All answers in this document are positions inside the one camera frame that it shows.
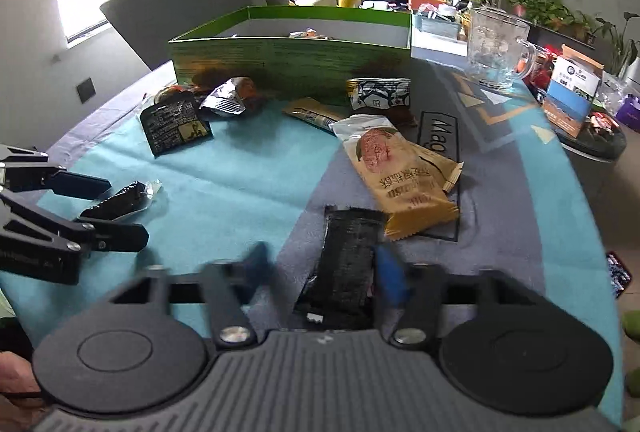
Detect black sauce packet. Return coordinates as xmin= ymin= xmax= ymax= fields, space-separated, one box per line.
xmin=294 ymin=205 xmax=386 ymax=330

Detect black white snack packet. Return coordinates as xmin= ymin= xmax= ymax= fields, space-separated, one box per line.
xmin=346 ymin=77 xmax=416 ymax=126

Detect black wall socket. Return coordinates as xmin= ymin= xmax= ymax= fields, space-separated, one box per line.
xmin=76 ymin=77 xmax=96 ymax=103

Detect beige meat snack package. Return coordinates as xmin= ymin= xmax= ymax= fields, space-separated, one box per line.
xmin=331 ymin=114 xmax=459 ymax=241

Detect teal patterned table cloth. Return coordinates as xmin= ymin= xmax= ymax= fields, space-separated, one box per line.
xmin=0 ymin=61 xmax=626 ymax=422

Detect small black candy packet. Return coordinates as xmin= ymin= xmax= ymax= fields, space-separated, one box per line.
xmin=79 ymin=181 xmax=162 ymax=222

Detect person's left hand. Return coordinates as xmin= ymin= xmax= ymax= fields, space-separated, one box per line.
xmin=0 ymin=352 xmax=48 ymax=431

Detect silver triangular snack packet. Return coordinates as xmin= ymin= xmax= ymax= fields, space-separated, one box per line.
xmin=200 ymin=76 xmax=266 ymax=118

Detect green cardboard box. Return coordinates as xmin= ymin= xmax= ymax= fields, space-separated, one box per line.
xmin=168 ymin=6 xmax=412 ymax=104

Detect brown stick snack packet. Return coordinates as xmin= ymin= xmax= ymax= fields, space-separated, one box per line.
xmin=282 ymin=97 xmax=349 ymax=134

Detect blue plastic tray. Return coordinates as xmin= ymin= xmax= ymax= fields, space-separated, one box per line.
xmin=412 ymin=11 xmax=460 ymax=40

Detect blue white paper box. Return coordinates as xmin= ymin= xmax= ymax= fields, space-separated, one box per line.
xmin=541 ymin=45 xmax=604 ymax=138

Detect clear glass mug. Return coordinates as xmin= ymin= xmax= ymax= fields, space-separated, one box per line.
xmin=465 ymin=7 xmax=537 ymax=90

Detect black square snack packet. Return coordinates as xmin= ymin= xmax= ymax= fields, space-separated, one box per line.
xmin=140 ymin=92 xmax=213 ymax=158

